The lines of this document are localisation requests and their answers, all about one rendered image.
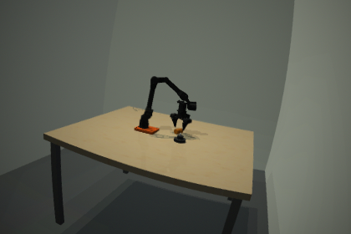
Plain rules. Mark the orange cylinder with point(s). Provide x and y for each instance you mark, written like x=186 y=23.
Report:
x=178 y=131

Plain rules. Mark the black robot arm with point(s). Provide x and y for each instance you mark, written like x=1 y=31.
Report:
x=148 y=111

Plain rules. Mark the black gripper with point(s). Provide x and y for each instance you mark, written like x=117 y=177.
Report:
x=181 y=115

